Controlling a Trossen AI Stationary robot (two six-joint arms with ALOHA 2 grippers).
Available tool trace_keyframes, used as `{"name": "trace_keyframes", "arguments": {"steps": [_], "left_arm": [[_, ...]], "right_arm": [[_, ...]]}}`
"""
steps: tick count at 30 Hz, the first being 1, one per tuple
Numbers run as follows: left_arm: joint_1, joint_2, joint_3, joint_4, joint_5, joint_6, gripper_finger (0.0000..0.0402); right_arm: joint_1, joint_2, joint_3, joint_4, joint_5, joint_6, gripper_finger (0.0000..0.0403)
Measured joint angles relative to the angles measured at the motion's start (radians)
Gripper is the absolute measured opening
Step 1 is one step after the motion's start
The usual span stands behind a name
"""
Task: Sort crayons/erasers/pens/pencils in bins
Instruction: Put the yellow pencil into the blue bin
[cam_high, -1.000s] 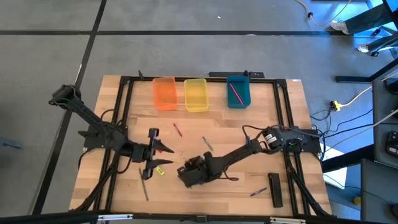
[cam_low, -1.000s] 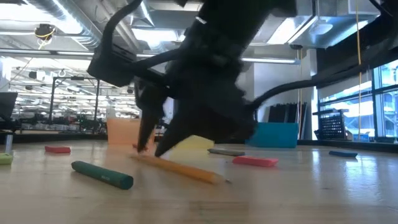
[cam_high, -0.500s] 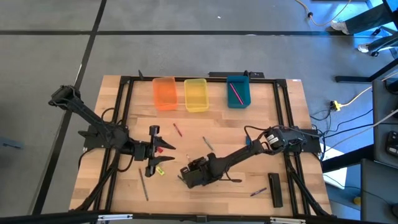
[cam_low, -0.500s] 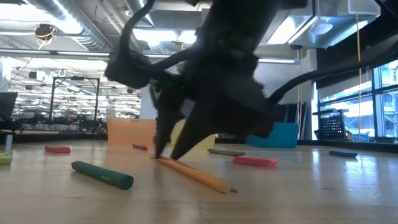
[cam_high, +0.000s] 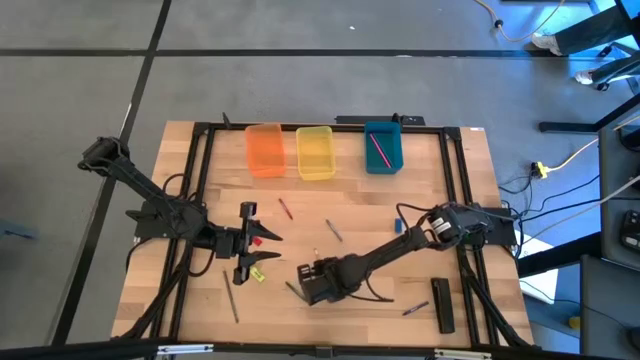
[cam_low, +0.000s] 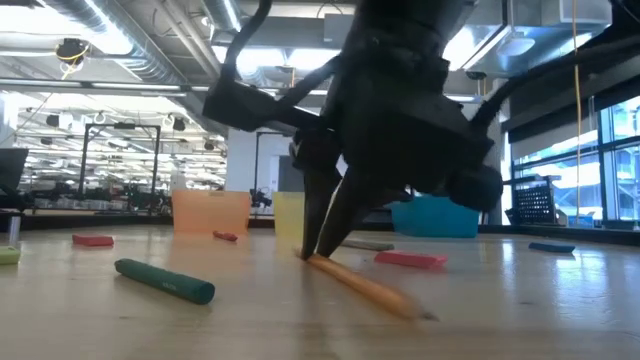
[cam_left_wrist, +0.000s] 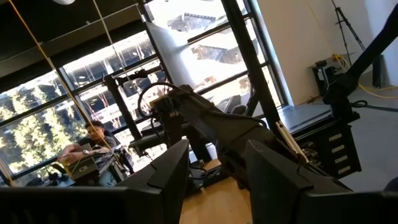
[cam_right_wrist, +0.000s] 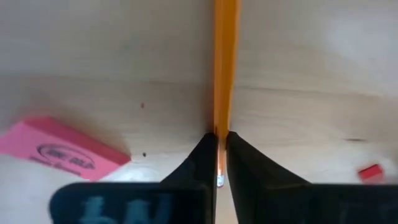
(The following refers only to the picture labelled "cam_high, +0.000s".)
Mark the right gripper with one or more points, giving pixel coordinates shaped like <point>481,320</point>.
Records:
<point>327,280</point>

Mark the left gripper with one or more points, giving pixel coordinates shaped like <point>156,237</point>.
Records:
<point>232,242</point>

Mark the red eraser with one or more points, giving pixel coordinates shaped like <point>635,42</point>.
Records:
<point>257,241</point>

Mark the yellow-green eraser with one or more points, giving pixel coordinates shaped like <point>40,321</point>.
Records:
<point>258,274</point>

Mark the green crayon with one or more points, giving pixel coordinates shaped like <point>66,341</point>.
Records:
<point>294,291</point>

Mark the red crayon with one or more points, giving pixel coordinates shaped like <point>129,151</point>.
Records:
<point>285,209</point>

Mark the grey pen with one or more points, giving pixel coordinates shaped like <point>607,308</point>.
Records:
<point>334,230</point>

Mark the dark brown pencil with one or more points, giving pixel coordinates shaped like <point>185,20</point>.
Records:
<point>230,296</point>

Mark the pink pencil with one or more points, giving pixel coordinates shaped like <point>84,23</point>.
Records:
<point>380,150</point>

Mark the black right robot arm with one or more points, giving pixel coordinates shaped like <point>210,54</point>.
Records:
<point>395,245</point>

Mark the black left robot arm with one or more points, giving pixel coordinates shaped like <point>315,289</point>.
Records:
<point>135,175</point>

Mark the orange translucent bin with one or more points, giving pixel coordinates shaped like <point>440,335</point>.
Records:
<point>265,160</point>

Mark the yellow translucent bin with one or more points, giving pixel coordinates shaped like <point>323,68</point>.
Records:
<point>315,155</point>

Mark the flat black rectangular box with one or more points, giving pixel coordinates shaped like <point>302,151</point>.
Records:
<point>443,305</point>

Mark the teal plastic bin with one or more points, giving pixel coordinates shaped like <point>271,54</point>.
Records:
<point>372,160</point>

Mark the flat black bar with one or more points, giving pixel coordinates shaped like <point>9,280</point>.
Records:
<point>360,120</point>

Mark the black rig beam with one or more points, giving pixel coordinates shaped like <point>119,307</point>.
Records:
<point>75,350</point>

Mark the white paper sheet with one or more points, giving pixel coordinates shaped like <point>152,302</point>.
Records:
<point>542,285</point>

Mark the black desk leg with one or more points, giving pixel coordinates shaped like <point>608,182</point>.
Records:
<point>555,257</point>
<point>570,127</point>

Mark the yellow plug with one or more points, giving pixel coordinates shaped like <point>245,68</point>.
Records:
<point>539,170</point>

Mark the blue floor object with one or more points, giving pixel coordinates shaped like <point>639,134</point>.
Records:
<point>15,231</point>

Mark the small yellow floor object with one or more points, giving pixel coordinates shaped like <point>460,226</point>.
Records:
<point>575,322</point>

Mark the grey desk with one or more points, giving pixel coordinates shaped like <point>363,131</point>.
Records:
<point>617,200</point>

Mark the black controller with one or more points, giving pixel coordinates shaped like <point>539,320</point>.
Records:
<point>631,231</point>

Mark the person's leg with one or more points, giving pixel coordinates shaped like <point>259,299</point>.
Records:
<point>615,70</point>
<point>590,32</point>

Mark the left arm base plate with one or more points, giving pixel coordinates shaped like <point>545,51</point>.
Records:
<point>150,227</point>

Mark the silver bracket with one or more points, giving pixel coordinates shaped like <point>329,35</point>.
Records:
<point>462,355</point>
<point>185,349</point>

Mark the black aluminium table frame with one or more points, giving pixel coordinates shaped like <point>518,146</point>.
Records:
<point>350,129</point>

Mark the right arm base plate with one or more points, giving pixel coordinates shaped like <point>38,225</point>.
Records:
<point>502,235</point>

